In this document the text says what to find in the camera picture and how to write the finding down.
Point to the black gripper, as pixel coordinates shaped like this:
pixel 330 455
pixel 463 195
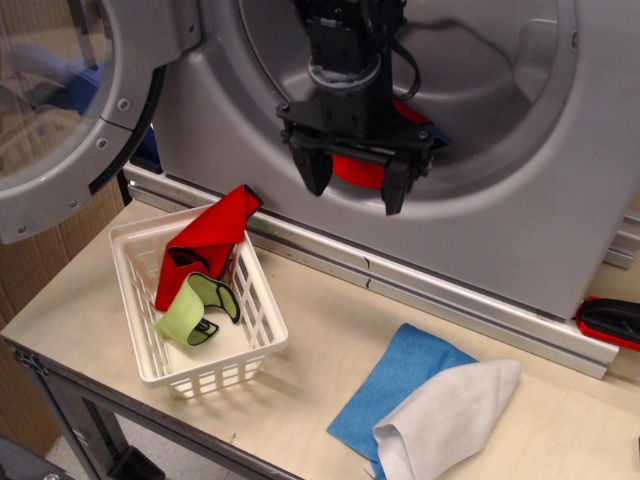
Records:
pixel 357 121

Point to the red felt cloth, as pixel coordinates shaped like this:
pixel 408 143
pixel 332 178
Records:
pixel 367 175

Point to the small blue cloth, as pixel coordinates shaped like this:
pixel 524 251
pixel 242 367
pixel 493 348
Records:
pixel 442 136

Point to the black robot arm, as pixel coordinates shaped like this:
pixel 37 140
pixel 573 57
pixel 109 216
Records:
pixel 352 41

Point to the grey toy laundry machine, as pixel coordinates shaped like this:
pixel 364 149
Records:
pixel 540 100

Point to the round transparent machine door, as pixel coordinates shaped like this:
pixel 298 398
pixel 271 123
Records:
pixel 79 84

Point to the red cloth with black trim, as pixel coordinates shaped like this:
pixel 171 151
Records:
pixel 206 243

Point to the blue cloth on table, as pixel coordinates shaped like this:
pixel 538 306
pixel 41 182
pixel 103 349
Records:
pixel 412 358

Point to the white plastic basket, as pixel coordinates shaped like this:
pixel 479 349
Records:
pixel 237 350

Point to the light green cloth black trim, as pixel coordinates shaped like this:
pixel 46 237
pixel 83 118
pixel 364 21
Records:
pixel 185 321

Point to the white cloth on table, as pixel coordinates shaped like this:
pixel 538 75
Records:
pixel 443 422

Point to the red and black tool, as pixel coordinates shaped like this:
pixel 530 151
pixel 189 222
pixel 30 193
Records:
pixel 610 320

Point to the black box under table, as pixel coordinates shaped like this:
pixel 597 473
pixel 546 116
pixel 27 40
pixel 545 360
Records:
pixel 134 465

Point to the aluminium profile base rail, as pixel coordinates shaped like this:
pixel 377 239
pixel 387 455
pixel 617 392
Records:
pixel 400 290

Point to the metal table frame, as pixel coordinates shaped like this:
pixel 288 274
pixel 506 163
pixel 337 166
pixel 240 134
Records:
pixel 87 413

